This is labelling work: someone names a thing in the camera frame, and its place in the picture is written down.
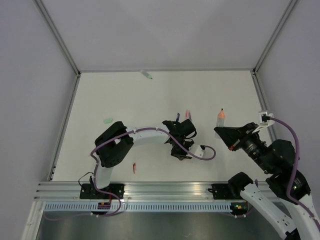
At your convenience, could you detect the green highlighter cap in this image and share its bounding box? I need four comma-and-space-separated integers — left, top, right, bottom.
103, 118, 113, 124

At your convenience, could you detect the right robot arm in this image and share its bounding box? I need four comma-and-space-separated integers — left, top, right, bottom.
214, 122, 320, 240

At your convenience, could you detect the blue gel pen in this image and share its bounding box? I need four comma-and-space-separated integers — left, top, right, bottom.
176, 112, 180, 122

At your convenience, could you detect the orange highlighter pen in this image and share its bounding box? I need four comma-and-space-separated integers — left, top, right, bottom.
216, 108, 225, 128

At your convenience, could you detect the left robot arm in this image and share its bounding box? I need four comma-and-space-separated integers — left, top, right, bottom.
91, 119, 204, 199

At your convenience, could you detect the aluminium frame post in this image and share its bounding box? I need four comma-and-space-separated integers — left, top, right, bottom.
252, 0, 300, 75
33, 0, 81, 76

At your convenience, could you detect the aluminium mounting rail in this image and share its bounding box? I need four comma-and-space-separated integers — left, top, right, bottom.
33, 181, 305, 201

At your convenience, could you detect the right aluminium frame post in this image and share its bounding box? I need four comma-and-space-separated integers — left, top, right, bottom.
252, 0, 300, 75

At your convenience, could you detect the left aluminium frame post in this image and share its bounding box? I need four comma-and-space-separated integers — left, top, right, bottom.
33, 0, 81, 76

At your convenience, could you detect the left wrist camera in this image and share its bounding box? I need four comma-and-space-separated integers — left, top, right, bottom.
188, 144, 205, 160

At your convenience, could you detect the green highlighter pen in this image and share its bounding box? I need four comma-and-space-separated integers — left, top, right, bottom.
139, 69, 153, 80

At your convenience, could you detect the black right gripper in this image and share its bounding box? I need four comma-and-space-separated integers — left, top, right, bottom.
215, 121, 274, 173

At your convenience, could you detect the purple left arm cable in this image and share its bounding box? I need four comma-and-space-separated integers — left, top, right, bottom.
43, 126, 217, 221

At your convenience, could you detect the white slotted cable duct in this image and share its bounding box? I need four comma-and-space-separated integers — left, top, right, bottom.
44, 201, 232, 213

